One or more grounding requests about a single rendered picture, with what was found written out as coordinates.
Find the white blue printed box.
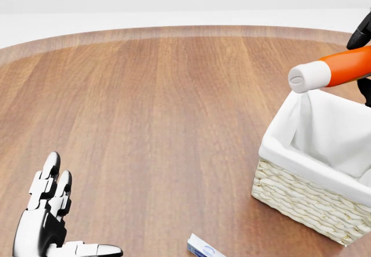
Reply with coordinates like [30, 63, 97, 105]
[187, 233, 227, 257]

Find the white wicker basket cloth liner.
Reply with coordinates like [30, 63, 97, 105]
[251, 86, 371, 247]

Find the red ketchup bottle white cap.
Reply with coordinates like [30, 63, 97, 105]
[288, 45, 371, 93]

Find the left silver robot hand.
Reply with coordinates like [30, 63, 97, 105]
[12, 151, 123, 257]

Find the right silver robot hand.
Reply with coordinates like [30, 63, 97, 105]
[347, 6, 371, 108]

